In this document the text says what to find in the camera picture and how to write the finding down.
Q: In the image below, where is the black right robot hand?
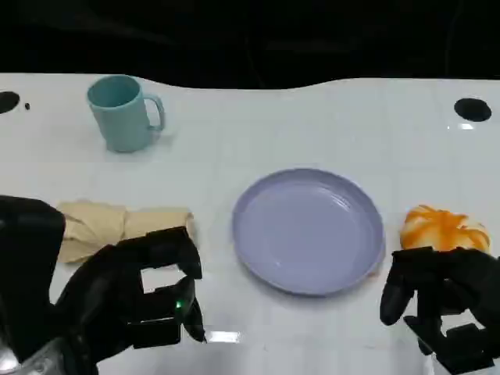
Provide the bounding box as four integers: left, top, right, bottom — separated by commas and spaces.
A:
379, 246, 500, 375

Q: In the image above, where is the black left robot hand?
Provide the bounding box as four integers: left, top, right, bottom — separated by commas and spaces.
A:
49, 226, 209, 363

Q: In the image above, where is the orange and white bread roll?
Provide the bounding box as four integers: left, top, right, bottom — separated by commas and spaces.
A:
399, 202, 491, 252

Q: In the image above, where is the lilac plate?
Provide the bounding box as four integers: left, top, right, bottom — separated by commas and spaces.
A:
231, 167, 387, 298

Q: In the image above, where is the pale green mug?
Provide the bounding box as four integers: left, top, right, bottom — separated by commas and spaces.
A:
86, 75, 165, 153

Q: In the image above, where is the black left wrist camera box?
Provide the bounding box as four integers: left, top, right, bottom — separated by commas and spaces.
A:
0, 195, 66, 341

